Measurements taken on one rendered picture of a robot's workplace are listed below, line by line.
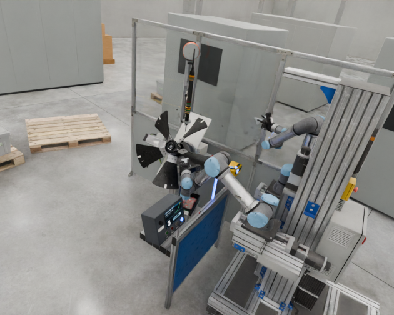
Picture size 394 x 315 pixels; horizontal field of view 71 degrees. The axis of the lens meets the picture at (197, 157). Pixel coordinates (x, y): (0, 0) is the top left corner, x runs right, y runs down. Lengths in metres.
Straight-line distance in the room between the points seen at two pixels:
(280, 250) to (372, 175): 2.78
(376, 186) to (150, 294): 3.32
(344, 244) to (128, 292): 1.82
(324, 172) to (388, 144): 2.58
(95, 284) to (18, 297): 0.61
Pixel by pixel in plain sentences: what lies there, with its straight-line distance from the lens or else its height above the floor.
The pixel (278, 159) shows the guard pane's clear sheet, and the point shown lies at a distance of 2.78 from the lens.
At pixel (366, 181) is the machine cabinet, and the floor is 0.39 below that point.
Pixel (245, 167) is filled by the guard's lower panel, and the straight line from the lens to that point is 2.94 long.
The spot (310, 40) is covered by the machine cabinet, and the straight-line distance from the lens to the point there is 7.99.
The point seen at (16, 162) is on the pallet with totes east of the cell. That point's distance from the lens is 4.55.
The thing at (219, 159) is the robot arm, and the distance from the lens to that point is 1.75.
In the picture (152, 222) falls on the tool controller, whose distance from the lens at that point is 1.60.
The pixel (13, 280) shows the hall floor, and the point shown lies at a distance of 3.09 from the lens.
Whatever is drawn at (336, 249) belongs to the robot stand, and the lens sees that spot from 2.08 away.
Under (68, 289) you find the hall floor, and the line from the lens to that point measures 2.90.
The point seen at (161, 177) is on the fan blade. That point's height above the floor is 1.00.
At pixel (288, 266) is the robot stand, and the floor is 0.95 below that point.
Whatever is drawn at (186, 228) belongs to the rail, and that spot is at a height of 0.86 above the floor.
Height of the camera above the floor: 2.33
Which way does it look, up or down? 30 degrees down
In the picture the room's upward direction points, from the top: 8 degrees clockwise
